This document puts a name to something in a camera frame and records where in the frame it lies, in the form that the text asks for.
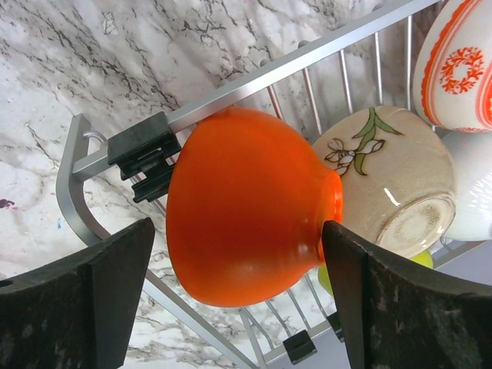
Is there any red orange glossy bowl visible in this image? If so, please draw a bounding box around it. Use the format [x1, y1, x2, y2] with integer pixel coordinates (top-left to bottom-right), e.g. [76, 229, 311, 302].
[166, 106, 344, 308]

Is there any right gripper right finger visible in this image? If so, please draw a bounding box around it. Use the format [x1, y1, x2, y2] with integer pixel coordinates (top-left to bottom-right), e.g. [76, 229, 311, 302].
[322, 221, 491, 368]

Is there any white bowl grey outside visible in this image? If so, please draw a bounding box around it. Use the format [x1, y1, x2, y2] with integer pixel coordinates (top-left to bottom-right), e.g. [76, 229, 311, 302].
[443, 131, 491, 241]

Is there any lime green bowl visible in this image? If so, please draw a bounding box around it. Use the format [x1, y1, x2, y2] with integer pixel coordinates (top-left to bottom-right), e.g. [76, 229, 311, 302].
[317, 247, 434, 297]

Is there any white wire dish rack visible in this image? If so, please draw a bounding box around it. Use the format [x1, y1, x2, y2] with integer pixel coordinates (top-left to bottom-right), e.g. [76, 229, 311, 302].
[55, 0, 492, 369]

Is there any white orange striped bowl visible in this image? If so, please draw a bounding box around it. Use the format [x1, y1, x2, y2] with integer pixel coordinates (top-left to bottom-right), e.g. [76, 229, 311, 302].
[313, 105, 457, 258]

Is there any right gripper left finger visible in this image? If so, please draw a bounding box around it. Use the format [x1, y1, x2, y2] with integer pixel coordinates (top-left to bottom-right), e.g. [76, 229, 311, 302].
[1, 218, 155, 368]

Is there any orange floral pattern bowl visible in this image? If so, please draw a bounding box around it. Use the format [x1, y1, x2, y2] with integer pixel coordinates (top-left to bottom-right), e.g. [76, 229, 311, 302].
[412, 0, 491, 133]

